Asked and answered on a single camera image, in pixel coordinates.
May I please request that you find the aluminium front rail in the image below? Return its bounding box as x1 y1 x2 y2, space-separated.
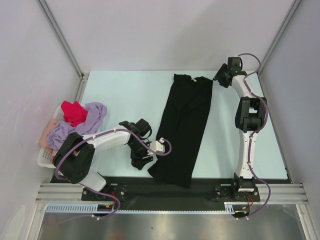
35 183 309 204

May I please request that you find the red t shirt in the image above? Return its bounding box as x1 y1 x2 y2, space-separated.
61 101 88 127

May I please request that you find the white laundry basket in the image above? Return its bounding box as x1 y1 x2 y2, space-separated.
36 105 64 169

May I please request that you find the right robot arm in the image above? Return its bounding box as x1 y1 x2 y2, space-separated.
213 54 269 202

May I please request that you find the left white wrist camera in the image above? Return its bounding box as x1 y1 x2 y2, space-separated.
149 137 165 154

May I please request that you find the white slotted cable duct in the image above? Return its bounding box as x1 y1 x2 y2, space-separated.
46 202 247 215

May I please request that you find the pink t shirt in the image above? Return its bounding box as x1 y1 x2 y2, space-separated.
39 118 62 165

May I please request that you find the lilac t shirt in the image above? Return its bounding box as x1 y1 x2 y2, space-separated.
56 102 107 144

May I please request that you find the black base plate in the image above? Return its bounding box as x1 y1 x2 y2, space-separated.
51 174 292 211

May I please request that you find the black t shirt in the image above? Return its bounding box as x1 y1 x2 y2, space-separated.
148 74 213 188

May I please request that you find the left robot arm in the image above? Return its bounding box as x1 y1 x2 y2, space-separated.
53 118 165 200

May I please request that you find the right aluminium corner post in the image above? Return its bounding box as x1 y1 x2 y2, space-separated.
257 0 303 76

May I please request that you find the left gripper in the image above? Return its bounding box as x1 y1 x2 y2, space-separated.
127 139 153 170

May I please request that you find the aluminium corner post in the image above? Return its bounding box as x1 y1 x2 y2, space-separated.
37 0 84 79
257 0 303 76

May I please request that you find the left aluminium corner post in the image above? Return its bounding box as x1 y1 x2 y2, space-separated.
37 0 84 79

